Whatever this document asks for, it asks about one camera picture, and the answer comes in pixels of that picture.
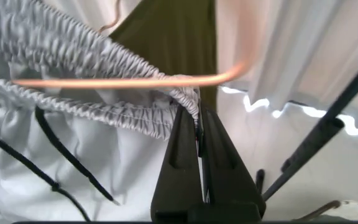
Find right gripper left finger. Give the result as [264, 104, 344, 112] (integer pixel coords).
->
[150, 105, 204, 222]

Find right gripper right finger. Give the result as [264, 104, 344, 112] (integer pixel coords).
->
[199, 101, 266, 222]

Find pale grey shorts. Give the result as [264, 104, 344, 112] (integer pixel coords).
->
[0, 0, 201, 223]

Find green long-sleeved shirt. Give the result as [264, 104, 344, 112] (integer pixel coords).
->
[108, 0, 219, 110]

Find black clothes rack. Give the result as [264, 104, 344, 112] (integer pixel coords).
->
[255, 48, 358, 202]

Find white curtain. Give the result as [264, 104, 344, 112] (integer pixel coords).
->
[42, 0, 358, 135]

